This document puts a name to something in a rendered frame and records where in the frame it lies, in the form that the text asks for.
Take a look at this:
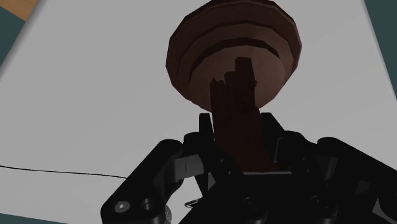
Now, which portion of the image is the brown ridged bowl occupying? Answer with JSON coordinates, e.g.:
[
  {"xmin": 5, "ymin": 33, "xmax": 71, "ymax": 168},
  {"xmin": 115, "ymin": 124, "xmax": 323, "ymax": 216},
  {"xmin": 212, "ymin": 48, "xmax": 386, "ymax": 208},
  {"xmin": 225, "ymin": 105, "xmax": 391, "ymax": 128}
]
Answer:
[{"xmin": 165, "ymin": 0, "xmax": 303, "ymax": 113}]

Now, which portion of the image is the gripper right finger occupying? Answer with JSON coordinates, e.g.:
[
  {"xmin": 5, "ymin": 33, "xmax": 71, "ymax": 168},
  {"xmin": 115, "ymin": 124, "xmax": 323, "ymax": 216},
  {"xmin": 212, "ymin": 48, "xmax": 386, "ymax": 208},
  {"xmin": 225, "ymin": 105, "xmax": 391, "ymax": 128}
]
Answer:
[{"xmin": 260, "ymin": 112, "xmax": 397, "ymax": 224}]

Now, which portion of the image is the dark brown wooden utensil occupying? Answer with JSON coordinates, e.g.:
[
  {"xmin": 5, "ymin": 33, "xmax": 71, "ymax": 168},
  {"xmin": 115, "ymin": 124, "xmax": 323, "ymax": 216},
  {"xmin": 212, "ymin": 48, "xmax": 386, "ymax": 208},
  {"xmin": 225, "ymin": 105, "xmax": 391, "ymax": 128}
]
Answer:
[{"xmin": 209, "ymin": 57, "xmax": 280, "ymax": 173}]

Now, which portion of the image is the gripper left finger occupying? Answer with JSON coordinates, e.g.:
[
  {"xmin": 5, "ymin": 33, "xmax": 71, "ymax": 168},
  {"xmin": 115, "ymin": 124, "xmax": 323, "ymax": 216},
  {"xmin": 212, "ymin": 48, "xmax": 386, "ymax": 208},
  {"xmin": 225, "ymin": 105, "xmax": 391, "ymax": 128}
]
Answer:
[{"xmin": 100, "ymin": 113, "xmax": 237, "ymax": 224}]

